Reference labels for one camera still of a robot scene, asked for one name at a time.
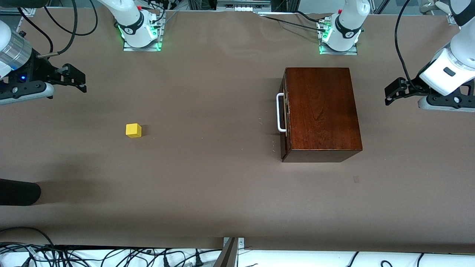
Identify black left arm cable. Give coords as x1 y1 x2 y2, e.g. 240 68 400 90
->
394 0 415 89

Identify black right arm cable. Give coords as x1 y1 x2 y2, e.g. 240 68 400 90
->
36 0 78 59

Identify grey metal bracket bar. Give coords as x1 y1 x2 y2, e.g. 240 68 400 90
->
213 237 245 267

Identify black knurled cylinder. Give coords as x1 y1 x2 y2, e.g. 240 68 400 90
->
0 179 41 206

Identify metal rail with connectors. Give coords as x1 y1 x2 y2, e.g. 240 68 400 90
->
216 0 273 11

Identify wooden drawer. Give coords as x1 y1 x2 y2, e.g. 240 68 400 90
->
282 68 291 153

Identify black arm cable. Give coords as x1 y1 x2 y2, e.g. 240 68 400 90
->
36 0 78 59
394 0 415 89

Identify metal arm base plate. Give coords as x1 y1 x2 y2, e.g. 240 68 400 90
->
123 22 163 52
318 19 359 56

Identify dark wooden cabinet box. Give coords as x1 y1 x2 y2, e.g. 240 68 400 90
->
281 67 363 163

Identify white sheet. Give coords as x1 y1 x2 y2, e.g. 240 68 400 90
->
0 247 475 267

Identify metal corner bracket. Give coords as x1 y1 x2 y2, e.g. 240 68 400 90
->
0 7 36 17

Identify grey clamp fixture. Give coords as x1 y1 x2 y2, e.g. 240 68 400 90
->
419 0 459 25

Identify white drawer handle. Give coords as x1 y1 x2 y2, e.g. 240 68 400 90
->
276 93 287 133

